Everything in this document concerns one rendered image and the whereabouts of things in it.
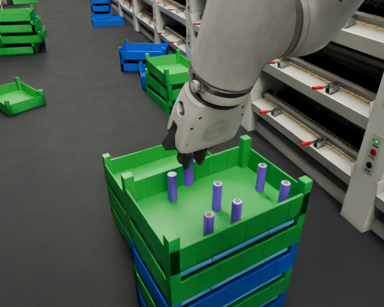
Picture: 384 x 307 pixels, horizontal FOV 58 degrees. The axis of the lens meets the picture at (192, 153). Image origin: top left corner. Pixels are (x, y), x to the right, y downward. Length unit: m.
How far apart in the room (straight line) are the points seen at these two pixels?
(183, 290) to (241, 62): 0.40
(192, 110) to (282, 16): 0.15
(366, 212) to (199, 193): 0.60
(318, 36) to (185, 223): 0.41
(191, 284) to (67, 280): 0.48
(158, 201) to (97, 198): 0.57
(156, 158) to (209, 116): 0.69
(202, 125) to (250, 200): 0.30
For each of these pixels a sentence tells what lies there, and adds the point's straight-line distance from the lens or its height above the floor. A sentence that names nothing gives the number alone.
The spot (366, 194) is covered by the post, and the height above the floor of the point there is 0.14.
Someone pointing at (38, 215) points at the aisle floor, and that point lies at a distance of 1.26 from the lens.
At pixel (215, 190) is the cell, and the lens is 0.65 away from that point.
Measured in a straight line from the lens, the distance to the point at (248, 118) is 1.62.
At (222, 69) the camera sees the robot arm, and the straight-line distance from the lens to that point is 0.38.
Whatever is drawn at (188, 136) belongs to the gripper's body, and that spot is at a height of 0.55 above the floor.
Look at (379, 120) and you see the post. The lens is 1.06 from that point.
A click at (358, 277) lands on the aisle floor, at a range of 1.09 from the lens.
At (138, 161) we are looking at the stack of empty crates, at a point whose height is 0.18.
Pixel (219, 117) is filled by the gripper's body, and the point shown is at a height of 0.58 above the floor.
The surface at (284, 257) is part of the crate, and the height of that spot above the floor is 0.21.
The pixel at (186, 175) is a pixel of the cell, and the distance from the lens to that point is 0.60.
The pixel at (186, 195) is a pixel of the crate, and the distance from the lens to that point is 0.72.
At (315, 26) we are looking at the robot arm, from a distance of 0.41.
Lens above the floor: 0.78
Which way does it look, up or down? 33 degrees down
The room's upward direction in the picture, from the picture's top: straight up
